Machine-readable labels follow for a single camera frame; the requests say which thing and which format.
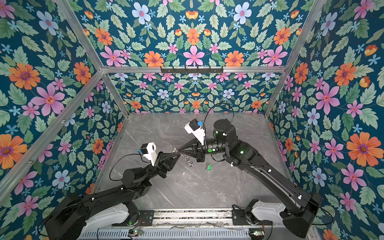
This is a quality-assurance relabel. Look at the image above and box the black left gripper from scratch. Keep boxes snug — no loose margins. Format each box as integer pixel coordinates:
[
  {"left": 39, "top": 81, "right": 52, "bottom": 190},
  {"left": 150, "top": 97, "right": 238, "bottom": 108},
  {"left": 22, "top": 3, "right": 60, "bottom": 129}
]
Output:
[{"left": 141, "top": 152, "right": 178, "bottom": 184}]

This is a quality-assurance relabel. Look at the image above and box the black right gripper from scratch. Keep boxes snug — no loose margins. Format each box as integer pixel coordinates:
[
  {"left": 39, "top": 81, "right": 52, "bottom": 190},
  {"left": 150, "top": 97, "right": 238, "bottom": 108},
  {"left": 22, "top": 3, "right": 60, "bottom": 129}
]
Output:
[{"left": 178, "top": 137, "right": 230, "bottom": 164}]

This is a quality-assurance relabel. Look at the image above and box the silver metal keyring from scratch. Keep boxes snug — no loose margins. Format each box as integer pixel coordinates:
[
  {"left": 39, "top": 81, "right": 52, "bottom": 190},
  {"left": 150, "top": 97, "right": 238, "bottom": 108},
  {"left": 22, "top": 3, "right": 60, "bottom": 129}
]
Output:
[{"left": 173, "top": 148, "right": 193, "bottom": 168}]

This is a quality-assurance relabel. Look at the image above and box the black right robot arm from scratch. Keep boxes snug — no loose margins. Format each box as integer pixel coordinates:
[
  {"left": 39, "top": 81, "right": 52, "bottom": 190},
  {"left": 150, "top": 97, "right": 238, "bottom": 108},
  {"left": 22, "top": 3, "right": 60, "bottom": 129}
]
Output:
[{"left": 177, "top": 119, "right": 323, "bottom": 239}]

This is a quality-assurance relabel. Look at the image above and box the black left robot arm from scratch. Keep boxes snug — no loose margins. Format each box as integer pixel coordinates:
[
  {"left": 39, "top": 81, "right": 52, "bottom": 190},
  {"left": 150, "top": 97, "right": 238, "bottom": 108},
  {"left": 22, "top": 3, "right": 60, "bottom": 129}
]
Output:
[{"left": 43, "top": 152, "right": 181, "bottom": 240}]

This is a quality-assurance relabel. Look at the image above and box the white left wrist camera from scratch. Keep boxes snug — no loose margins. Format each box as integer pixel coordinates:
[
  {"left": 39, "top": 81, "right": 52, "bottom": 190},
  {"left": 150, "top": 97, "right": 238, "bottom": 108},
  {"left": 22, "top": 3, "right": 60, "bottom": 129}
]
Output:
[{"left": 139, "top": 142, "right": 158, "bottom": 167}]

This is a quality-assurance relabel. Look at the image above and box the black left camera cable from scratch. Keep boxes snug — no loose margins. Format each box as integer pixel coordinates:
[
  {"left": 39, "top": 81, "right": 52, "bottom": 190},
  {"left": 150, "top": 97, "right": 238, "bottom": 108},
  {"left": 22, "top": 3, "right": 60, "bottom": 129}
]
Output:
[{"left": 108, "top": 153, "right": 145, "bottom": 182}]

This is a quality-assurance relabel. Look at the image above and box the black camera cable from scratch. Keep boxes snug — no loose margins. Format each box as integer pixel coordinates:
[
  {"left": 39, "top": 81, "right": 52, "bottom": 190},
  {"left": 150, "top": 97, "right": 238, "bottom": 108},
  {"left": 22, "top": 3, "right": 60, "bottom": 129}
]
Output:
[
  {"left": 108, "top": 153, "right": 145, "bottom": 182},
  {"left": 203, "top": 102, "right": 235, "bottom": 125}
]

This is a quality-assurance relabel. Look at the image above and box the black right camera cable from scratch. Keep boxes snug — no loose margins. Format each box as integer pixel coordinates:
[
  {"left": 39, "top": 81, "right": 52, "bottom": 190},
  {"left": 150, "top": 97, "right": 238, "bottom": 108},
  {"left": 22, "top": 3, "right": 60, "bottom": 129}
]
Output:
[{"left": 203, "top": 102, "right": 235, "bottom": 125}]

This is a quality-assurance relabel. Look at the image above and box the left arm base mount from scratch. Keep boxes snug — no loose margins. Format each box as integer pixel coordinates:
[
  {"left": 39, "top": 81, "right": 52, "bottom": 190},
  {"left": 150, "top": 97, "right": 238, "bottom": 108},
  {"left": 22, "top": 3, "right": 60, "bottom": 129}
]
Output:
[{"left": 126, "top": 210, "right": 155, "bottom": 227}]

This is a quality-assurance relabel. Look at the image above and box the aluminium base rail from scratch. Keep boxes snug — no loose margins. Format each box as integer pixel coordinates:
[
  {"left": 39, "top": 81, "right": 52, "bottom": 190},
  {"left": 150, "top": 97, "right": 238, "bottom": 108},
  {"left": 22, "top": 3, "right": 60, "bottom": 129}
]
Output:
[{"left": 89, "top": 208, "right": 301, "bottom": 229}]

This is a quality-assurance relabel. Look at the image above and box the white perforated cable duct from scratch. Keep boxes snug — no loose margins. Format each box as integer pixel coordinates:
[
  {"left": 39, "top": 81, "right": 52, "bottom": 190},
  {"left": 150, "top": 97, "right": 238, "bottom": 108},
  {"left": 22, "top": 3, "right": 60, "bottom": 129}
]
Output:
[{"left": 79, "top": 229, "right": 251, "bottom": 240}]

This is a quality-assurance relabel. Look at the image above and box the black wall hook rail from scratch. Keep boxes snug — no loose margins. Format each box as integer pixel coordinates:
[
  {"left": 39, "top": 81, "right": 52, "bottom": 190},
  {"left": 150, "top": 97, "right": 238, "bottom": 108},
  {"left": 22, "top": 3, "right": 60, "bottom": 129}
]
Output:
[{"left": 160, "top": 67, "right": 224, "bottom": 74}]

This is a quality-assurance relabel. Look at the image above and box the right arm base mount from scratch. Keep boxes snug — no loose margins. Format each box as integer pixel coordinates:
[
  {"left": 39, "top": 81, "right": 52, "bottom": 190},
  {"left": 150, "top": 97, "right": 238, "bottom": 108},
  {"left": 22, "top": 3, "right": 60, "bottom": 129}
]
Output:
[{"left": 232, "top": 199, "right": 273, "bottom": 226}]

